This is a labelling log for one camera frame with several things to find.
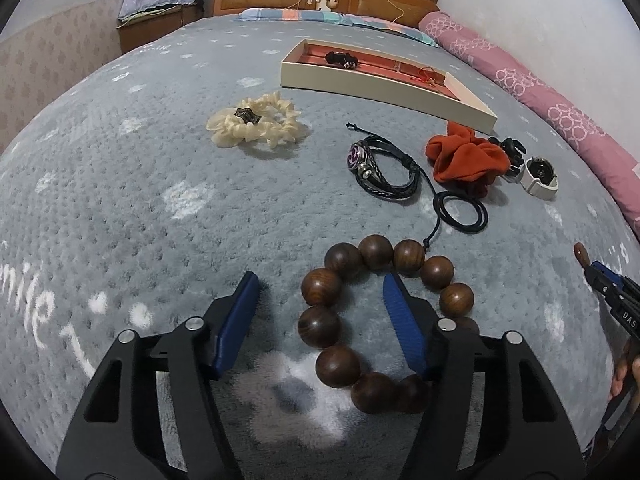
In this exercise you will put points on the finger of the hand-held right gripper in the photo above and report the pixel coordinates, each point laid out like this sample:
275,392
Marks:
617,287
629,317

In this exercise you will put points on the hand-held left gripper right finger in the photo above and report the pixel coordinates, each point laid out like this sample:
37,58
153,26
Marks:
402,325

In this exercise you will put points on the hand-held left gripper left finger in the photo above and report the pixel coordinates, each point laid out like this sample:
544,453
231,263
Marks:
235,330

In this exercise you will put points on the small brown oval piece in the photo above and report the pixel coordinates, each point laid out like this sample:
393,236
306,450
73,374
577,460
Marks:
580,255

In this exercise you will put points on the white wrist watch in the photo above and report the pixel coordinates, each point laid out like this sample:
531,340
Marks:
540,180

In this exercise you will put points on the black hair claw clip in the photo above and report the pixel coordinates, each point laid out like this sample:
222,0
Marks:
511,152

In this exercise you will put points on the orange fabric scrunchie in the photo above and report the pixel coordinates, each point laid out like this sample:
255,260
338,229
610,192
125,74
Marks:
460,157

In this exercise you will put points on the cream satin scrunchie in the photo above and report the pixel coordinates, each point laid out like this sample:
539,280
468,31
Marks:
240,130

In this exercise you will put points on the beige jewelry box red lining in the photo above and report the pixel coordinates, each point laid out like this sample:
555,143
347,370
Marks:
380,91

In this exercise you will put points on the person's right hand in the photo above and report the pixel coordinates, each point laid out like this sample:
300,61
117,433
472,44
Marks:
621,377

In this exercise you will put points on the grey fleece blanket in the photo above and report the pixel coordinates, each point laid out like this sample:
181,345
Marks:
125,210

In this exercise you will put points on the pink rolled quilt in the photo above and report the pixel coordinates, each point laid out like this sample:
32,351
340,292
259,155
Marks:
550,105

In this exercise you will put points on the black beaded hair accessory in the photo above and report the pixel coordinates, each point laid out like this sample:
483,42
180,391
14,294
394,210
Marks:
339,58

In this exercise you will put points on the wooden nightstand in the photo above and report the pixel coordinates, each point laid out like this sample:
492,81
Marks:
150,32

